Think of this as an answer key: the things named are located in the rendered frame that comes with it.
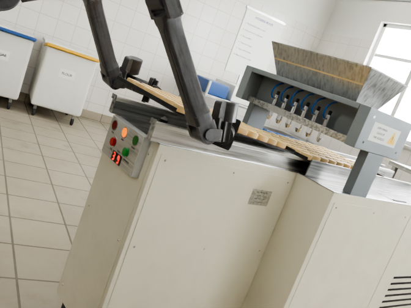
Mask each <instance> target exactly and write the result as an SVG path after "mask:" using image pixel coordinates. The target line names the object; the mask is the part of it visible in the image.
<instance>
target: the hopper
mask: <svg viewBox="0 0 411 308"><path fill-rule="evenodd" d="M272 47H273V55H274V60H275V67H276V74H277V75H278V76H282V77H284V78H287V79H291V80H293V81H296V82H299V83H302V84H306V85H308V86H311V87H314V88H317V89H320V90H323V91H326V92H329V93H331V94H335V95H338V96H340V97H344V98H346V99H349V100H352V101H356V102H358V103H361V104H364V105H367V106H370V107H372V108H375V109H378V110H379V109H380V108H381V107H382V106H384V105H385V104H387V103H388V102H389V101H390V100H392V99H393V98H394V97H395V96H397V95H398V94H399V93H401V92H402V91H403V90H404V89H406V88H407V87H408V86H407V85H405V84H404V83H402V82H400V81H398V80H396V79H394V78H392V77H390V76H388V75H386V74H385V73H383V72H381V71H379V70H377V69H375V68H374V67H370V66H367V65H363V64H359V63H356V62H351V61H349V60H344V59H340V58H337V57H333V56H328V55H325V54H321V53H317V52H314V51H309V50H307V49H302V48H297V47H294V46H290V45H286V44H283V43H279V42H274V41H272Z"/></svg>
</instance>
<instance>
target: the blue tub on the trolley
mask: <svg viewBox="0 0 411 308"><path fill-rule="evenodd" d="M198 79H199V82H200V85H201V89H202V91H203V92H205V91H206V88H207V85H208V83H209V81H212V83H211V85H210V89H209V91H208V94H210V95H213V96H216V97H219V98H222V99H225V98H226V96H227V94H228V91H229V86H226V85H224V84H222V83H220V82H217V81H214V80H212V79H209V78H206V77H203V76H201V75H198Z"/></svg>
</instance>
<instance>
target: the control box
mask: <svg viewBox="0 0 411 308"><path fill-rule="evenodd" d="M114 121H116V122H117V127H116V128H115V129H113V128H112V124H113V122H114ZM124 128H126V129H127V134H126V136H125V137H122V130H123V129H124ZM134 136H137V137H138V142H137V144H136V145H133V143H132V140H133V137H134ZM146 136H147V135H146V134H145V133H143V132H142V131H141V130H139V129H138V128H137V127H135V126H133V125H132V124H131V123H129V122H128V121H126V120H125V119H123V118H122V117H121V116H118V115H113V118H112V120H111V123H110V126H109V129H108V132H107V135H106V139H105V142H104V144H103V148H102V152H103V153H104V154H105V155H106V156H108V157H109V158H110V159H111V160H112V156H113V153H114V152H115V153H116V154H115V157H114V159H113V160H112V161H114V162H115V163H116V160H117V157H118V156H120V159H119V162H118V163H116V164H117V165H118V166H119V167H120V168H121V169H122V170H123V171H124V172H126V173H127V174H128V175H129V176H130V177H133V178H138V177H139V174H140V172H141V169H142V166H143V163H144V160H145V158H146V155H147V151H148V149H149V147H150V145H151V142H152V141H150V140H148V139H147V138H146ZM111 138H116V143H115V145H114V146H110V144H109V141H110V139H111ZM124 147H126V148H128V155H127V156H123V155H122V150H123V148H124Z"/></svg>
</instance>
